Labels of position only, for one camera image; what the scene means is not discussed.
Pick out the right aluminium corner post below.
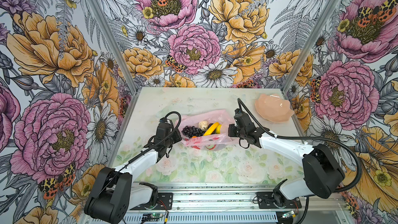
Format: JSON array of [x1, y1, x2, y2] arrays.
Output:
[[281, 0, 341, 93]]

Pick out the beige fake garlic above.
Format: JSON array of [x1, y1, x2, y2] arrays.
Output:
[[198, 120, 209, 131]]

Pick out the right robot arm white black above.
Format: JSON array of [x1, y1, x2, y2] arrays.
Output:
[[228, 108, 345, 206]]

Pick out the green circuit board left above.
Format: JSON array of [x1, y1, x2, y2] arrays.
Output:
[[141, 213, 166, 224]]

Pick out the aluminium frame rail front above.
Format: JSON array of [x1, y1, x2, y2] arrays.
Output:
[[81, 183, 346, 214]]

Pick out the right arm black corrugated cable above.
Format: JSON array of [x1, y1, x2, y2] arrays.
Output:
[[237, 98, 363, 193]]

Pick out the white slotted cable duct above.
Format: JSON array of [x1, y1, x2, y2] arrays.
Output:
[[119, 212, 278, 224]]

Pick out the yellow fake banana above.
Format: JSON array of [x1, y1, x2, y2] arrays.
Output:
[[204, 122, 219, 136]]

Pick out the pink plastic bag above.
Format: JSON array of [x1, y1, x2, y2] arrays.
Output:
[[178, 110, 238, 151]]

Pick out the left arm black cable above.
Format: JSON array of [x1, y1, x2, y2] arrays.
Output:
[[90, 111, 182, 200]]

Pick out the pink faceted plastic bowl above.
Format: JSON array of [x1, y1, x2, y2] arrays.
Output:
[[255, 94, 294, 123]]

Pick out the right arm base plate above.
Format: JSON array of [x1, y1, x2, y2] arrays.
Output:
[[254, 191, 302, 209]]

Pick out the aluminium corner post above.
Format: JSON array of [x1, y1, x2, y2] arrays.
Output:
[[86, 0, 139, 95], [281, 0, 341, 93]]

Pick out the left aluminium corner post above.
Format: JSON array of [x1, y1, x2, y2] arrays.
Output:
[[86, 0, 139, 95]]

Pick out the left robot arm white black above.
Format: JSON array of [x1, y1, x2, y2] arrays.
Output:
[[84, 112, 182, 224]]

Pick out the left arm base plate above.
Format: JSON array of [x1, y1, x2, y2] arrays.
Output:
[[130, 192, 174, 211]]

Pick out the green circuit board right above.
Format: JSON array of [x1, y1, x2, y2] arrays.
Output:
[[282, 210, 296, 218]]

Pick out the dark fake grape bunch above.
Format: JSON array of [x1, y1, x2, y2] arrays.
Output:
[[182, 125, 205, 139]]

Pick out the yellow fake lemon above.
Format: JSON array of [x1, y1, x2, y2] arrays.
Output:
[[216, 124, 222, 134]]

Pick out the green circuit board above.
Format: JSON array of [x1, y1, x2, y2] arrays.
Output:
[[141, 213, 166, 224], [282, 210, 296, 218]]

